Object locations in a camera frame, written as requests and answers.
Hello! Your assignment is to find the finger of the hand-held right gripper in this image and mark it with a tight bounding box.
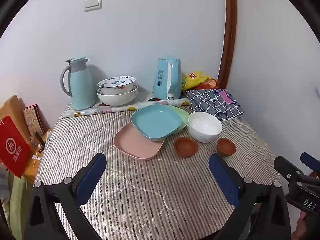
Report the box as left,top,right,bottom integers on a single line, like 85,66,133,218
300,152,320,178
273,156,304,180

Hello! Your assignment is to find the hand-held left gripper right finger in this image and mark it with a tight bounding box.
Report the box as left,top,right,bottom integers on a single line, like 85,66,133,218
209,153,292,240

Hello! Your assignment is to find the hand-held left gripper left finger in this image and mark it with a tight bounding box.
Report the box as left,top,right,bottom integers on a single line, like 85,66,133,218
27,152,108,240

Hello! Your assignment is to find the small brown bowl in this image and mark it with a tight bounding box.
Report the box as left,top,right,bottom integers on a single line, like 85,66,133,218
216,138,237,157
173,137,198,158

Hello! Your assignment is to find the pink square plate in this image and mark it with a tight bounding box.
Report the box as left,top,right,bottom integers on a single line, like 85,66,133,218
113,122,165,161

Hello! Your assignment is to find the plain white bowl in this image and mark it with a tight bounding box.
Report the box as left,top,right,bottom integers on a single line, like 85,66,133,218
187,112,223,143

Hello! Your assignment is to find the green square plate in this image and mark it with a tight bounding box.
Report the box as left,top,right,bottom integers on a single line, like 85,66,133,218
165,104,190,134

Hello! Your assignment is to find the blue square plate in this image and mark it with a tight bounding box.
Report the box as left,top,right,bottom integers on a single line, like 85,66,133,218
131,104,182,141

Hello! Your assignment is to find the person's right hand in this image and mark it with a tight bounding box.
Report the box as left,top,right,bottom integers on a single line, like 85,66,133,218
291,209,320,240

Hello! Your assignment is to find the wooden side table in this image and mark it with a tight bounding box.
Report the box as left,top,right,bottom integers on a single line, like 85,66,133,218
24,129,53,184

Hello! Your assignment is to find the small black bottle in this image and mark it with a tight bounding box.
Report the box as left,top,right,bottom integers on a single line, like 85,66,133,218
35,131,45,148

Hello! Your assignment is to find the striped quilted blanket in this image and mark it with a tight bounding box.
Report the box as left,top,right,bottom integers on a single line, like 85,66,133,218
32,102,283,240

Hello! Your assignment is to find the fruit printed table mat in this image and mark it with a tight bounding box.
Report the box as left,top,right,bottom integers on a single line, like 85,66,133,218
62,90,192,118

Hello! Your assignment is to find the grey plaid folded cloth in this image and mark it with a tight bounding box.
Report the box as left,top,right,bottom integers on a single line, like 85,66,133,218
187,88,245,121

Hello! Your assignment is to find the green cloth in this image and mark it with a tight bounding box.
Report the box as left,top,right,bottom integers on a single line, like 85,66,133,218
7,176,33,240

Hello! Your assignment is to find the patterned cardboard box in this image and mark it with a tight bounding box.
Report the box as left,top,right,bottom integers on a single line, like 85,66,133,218
23,104,45,145

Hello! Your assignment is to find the large white serving bowl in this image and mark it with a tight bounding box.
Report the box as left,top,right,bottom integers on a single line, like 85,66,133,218
96,85,139,107

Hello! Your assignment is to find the red paper bag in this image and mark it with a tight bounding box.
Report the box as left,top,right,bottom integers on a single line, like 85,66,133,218
0,116,32,178

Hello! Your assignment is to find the light blue thermos jug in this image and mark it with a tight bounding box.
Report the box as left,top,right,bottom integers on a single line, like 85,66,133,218
60,56,97,110

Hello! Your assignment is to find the red snack bag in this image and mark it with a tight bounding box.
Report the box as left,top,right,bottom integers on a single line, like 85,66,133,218
200,78,220,90

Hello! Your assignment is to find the blue patterned white bowl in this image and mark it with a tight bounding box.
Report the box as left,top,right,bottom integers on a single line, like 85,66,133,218
97,75,137,95

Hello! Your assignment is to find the yellow snack bag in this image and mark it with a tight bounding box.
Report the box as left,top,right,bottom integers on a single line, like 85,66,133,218
182,70,212,93

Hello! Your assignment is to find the light blue electric kettle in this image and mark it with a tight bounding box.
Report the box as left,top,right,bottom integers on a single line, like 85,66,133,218
153,57,182,100

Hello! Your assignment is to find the brown wooden door frame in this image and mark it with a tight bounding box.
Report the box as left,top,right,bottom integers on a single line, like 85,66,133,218
217,0,237,90

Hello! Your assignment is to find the white light switch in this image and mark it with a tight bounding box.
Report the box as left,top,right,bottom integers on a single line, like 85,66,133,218
84,0,103,12

